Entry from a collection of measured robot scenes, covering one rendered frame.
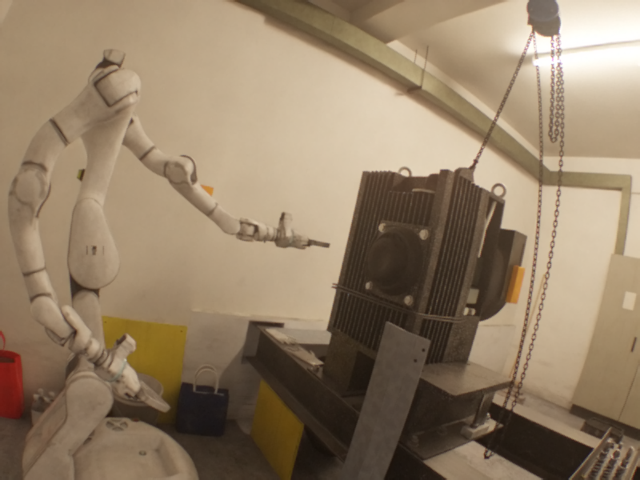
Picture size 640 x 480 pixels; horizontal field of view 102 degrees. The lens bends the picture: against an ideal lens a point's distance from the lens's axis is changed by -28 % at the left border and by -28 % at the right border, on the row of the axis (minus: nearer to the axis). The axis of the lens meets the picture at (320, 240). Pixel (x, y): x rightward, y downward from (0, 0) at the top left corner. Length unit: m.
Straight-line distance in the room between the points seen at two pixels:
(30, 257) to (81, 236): 0.20
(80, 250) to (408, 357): 0.98
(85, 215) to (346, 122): 1.86
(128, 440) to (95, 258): 0.82
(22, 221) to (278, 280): 1.70
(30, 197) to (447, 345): 1.42
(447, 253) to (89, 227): 1.14
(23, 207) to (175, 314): 1.37
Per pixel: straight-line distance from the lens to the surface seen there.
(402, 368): 1.14
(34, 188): 0.83
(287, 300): 2.31
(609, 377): 4.14
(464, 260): 1.40
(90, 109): 0.85
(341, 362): 1.59
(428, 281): 1.26
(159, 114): 1.96
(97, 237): 1.01
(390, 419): 1.20
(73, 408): 1.19
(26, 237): 0.87
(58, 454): 1.29
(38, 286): 0.89
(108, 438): 1.56
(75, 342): 0.92
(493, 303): 1.60
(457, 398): 1.20
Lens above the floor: 1.29
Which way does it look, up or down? 1 degrees down
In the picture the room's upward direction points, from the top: 13 degrees clockwise
